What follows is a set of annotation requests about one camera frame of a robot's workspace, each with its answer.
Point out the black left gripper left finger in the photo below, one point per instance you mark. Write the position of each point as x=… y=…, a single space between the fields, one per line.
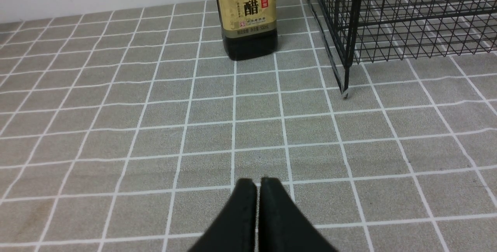
x=233 y=230

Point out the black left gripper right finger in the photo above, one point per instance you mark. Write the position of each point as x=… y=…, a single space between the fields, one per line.
x=282 y=226

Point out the vinegar bottle with gold cap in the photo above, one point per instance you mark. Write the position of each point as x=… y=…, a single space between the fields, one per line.
x=248 y=28

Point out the grey checked tablecloth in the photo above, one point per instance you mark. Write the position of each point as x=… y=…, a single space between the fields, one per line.
x=127 y=130

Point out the black wire mesh shelf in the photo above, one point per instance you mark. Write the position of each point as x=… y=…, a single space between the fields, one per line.
x=356 y=31

